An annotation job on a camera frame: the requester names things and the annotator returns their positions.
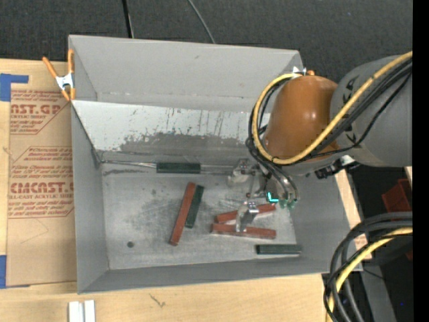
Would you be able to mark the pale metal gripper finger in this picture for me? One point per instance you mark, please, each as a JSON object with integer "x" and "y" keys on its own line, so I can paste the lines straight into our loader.
{"x": 249, "y": 217}
{"x": 240, "y": 220}

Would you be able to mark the red-brown flat block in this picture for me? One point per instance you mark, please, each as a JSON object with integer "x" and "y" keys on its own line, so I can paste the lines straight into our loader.
{"x": 228, "y": 216}
{"x": 261, "y": 232}
{"x": 182, "y": 213}

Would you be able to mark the dark green flat block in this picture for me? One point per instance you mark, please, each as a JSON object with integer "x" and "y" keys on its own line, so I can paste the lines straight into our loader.
{"x": 195, "y": 206}
{"x": 278, "y": 249}
{"x": 177, "y": 167}

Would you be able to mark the grey metal bin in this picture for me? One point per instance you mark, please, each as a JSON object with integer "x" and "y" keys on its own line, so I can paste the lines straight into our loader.
{"x": 140, "y": 213}

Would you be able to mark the brown cardboard board, red print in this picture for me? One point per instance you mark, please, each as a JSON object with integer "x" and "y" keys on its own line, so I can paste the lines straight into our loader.
{"x": 37, "y": 166}

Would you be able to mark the black cylinder on white bracket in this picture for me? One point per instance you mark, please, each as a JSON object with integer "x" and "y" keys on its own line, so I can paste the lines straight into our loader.
{"x": 326, "y": 172}

